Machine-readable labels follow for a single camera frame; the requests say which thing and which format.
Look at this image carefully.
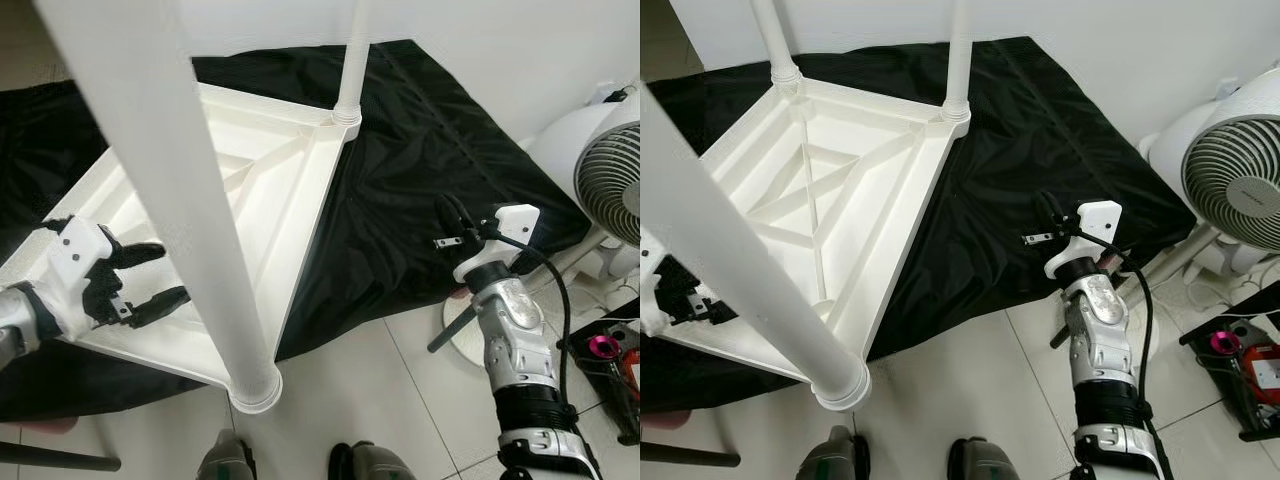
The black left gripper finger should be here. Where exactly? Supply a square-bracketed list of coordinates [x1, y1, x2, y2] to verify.
[700, 294, 740, 327]
[110, 242, 167, 267]
[125, 286, 191, 330]

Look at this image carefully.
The black cloth table cover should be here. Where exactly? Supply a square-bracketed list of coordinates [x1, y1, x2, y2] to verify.
[640, 38, 1196, 416]
[0, 40, 591, 423]

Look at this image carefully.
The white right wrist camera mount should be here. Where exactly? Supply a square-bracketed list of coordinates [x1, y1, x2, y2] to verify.
[453, 204, 541, 284]
[1045, 200, 1123, 280]

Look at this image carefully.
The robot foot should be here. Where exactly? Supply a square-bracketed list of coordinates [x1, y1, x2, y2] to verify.
[800, 428, 870, 480]
[195, 430, 257, 480]
[948, 437, 1017, 480]
[330, 440, 417, 480]

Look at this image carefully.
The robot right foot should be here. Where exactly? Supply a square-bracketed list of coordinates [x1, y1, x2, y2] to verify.
[948, 437, 1017, 480]
[330, 440, 417, 480]

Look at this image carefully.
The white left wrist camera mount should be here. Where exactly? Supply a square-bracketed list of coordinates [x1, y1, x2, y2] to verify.
[640, 230, 675, 338]
[42, 218, 116, 339]

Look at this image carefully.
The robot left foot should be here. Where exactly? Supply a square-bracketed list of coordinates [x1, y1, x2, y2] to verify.
[195, 430, 257, 480]
[800, 428, 870, 480]

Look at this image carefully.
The white standing fan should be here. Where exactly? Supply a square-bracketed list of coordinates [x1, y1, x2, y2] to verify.
[1140, 65, 1280, 336]
[445, 85, 641, 383]

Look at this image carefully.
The white plastic table top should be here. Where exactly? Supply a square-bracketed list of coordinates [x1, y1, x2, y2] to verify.
[655, 78, 973, 387]
[0, 82, 363, 393]

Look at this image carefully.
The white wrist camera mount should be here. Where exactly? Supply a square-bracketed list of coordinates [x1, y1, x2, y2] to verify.
[1045, 200, 1123, 280]
[42, 218, 116, 339]
[640, 230, 675, 338]
[453, 204, 541, 284]

